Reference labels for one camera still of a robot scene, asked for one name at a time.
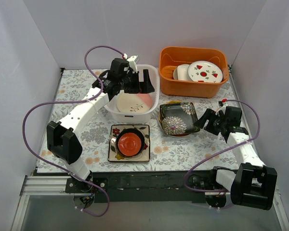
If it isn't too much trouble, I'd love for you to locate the round white dish in bin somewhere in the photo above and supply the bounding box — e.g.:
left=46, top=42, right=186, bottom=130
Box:
left=173, top=68, right=178, bottom=80

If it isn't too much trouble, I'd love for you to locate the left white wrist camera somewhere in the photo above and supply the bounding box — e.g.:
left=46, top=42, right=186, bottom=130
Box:
left=127, top=55, right=139, bottom=73

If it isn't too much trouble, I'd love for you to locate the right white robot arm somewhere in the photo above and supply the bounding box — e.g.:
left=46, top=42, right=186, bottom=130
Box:
left=194, top=106, right=277, bottom=210

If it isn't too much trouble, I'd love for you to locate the black square floral plate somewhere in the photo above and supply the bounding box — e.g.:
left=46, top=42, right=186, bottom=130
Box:
left=159, top=102, right=200, bottom=135

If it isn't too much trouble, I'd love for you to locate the red rimmed round plate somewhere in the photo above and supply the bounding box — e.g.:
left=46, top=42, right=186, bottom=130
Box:
left=158, top=121, right=190, bottom=138

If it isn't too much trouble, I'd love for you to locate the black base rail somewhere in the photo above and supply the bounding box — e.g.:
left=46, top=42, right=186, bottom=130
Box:
left=65, top=170, right=229, bottom=203

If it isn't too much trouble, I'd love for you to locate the white watermelon pattern plate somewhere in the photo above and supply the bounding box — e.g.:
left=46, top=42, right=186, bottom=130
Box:
left=188, top=61, right=223, bottom=83

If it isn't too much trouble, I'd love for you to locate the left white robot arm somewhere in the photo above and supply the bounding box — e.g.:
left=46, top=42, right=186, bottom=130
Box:
left=46, top=64, right=160, bottom=193

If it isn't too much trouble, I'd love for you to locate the pink and cream round plate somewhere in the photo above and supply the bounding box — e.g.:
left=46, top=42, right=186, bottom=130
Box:
left=117, top=93, right=153, bottom=113

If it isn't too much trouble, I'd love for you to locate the orange plastic bin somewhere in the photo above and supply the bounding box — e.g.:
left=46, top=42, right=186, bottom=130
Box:
left=159, top=47, right=229, bottom=98

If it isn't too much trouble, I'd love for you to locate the yellow polka dot plate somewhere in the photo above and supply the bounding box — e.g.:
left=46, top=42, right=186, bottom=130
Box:
left=158, top=113, right=162, bottom=125

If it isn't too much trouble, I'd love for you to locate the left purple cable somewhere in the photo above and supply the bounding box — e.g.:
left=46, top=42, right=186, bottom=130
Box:
left=22, top=45, right=128, bottom=217

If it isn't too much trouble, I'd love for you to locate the square cream floral plate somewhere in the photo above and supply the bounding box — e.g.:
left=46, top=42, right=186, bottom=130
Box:
left=108, top=124, right=150, bottom=163

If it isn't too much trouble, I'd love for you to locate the orange red small saucer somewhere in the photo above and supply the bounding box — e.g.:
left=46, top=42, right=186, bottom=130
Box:
left=118, top=132, right=142, bottom=157

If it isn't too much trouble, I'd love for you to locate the white plastic bin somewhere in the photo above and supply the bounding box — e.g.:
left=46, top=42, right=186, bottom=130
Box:
left=105, top=64, right=160, bottom=124

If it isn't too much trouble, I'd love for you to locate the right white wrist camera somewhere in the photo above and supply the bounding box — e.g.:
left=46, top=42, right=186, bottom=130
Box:
left=216, top=99, right=228, bottom=115

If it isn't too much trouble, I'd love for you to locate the black bowl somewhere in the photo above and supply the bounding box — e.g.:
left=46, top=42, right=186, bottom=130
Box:
left=116, top=128, right=145, bottom=157

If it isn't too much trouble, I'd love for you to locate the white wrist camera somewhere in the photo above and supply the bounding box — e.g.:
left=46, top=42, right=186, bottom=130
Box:
left=127, top=55, right=139, bottom=73
left=216, top=99, right=228, bottom=115

